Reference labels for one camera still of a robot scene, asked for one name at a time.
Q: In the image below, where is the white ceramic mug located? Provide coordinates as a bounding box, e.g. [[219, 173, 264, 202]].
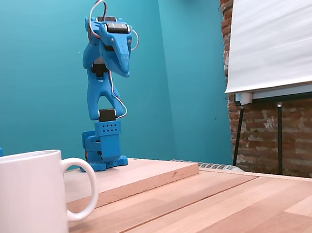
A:
[[0, 146, 102, 233]]

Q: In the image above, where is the light wooden base board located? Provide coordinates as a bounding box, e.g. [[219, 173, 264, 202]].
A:
[[62, 152, 202, 211]]

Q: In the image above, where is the white flipchart paper pad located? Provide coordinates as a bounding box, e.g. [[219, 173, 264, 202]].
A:
[[217, 0, 312, 94]]

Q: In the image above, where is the white radiator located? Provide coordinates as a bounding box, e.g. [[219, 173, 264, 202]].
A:
[[170, 153, 244, 178]]

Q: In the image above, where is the flipchart easel stand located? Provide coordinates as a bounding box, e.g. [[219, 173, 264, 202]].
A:
[[226, 84, 312, 181]]

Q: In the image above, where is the white red servo cable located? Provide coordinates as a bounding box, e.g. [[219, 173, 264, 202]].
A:
[[87, 0, 113, 44]]

